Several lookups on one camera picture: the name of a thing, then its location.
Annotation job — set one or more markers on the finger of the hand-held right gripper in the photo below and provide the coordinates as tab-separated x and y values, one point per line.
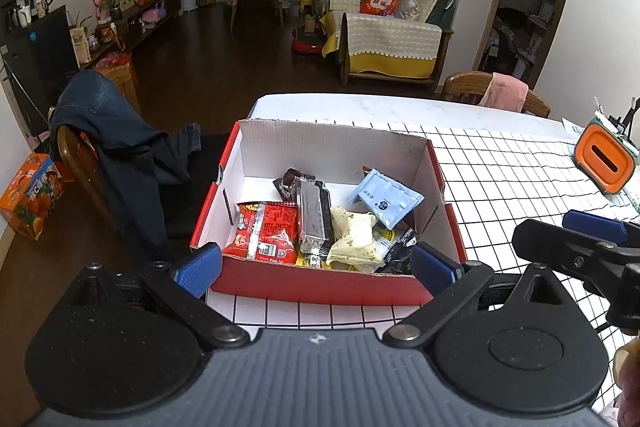
540	242
595	226

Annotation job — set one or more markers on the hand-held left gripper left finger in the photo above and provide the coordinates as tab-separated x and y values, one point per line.
200	268

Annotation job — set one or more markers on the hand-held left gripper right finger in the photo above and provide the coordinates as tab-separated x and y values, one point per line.
435	268

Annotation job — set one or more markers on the red snack packet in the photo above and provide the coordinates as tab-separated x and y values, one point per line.
265	232

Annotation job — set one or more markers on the light blue snack packet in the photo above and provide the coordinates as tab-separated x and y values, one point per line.
385	199

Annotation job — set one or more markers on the cream snack packet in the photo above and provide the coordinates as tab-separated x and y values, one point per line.
355	237

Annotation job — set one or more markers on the reddish brown snack packet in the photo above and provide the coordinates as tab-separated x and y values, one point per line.
290	184

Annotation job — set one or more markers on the long green snack packet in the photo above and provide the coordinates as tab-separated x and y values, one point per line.
315	217

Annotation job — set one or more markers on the red cardboard box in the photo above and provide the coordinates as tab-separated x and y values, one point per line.
280	147

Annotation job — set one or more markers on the person's right hand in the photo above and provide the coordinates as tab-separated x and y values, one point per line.
631	387

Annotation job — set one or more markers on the orange desk organizer box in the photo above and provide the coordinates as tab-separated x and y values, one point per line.
600	157

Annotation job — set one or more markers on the white marker pen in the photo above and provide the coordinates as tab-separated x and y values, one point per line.
601	111

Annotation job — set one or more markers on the paint brush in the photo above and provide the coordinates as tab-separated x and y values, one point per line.
634	106

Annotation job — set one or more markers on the pink cloth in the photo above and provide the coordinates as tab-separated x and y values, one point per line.
505	93

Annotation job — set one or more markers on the dark blue jeans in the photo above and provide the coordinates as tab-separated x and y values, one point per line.
110	132

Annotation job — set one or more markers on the wooden dining chair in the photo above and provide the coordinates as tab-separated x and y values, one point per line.
75	157
465	87

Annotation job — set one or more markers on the orange fruit carton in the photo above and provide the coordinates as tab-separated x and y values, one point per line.
32	197

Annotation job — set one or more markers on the red gift carton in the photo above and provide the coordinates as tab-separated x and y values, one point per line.
117	77

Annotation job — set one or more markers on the wooden sofa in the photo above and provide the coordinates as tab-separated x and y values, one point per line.
390	57

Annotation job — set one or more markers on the cream and yellow sofa cover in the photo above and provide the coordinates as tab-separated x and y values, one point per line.
390	39

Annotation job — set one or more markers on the wooden television cabinet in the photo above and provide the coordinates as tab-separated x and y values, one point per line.
145	32

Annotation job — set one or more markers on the red floor toy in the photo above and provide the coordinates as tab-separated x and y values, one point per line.
307	43

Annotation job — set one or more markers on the pink plush toy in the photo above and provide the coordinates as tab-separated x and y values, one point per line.
154	13

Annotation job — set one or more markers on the silver grey cushion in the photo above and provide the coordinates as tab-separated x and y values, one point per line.
410	7

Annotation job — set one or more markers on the red printed cushion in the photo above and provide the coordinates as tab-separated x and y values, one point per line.
382	1

